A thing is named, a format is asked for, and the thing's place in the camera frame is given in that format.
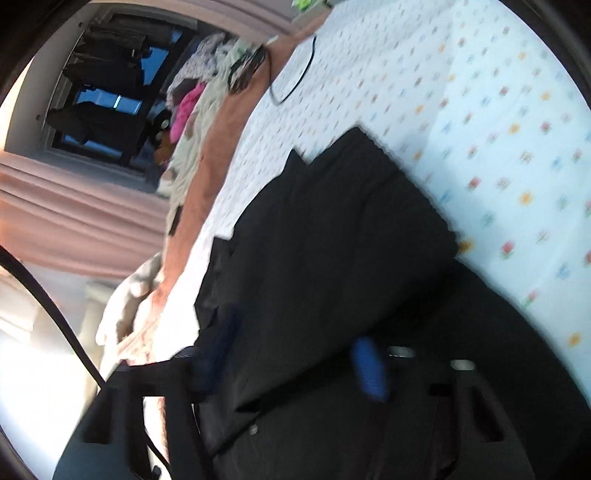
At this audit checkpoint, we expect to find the pink curtain left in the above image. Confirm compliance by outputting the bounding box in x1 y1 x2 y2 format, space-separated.
1 151 168 278

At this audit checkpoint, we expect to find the small black device on bed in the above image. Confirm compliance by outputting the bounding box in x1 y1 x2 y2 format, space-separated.
167 205 183 237

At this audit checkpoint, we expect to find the black thick camera cable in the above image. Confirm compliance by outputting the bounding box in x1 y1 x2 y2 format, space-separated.
0 246 172 480

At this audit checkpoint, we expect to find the cream padded headboard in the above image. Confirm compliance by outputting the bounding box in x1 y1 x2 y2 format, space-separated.
77 281 114 367

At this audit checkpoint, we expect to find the white floral duvet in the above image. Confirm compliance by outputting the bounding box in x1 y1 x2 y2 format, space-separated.
149 1 590 383

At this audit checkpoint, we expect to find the cream plush pillow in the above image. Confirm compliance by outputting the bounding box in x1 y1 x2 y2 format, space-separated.
95 252 162 346

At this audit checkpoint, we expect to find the orange quilted blanket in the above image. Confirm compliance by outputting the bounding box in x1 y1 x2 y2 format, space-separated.
105 15 327 364

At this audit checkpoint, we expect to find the pile of clothes by window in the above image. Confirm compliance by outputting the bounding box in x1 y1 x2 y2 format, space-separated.
151 31 260 167

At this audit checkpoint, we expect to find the black button shirt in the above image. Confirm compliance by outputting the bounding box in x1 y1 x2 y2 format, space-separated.
195 128 590 479

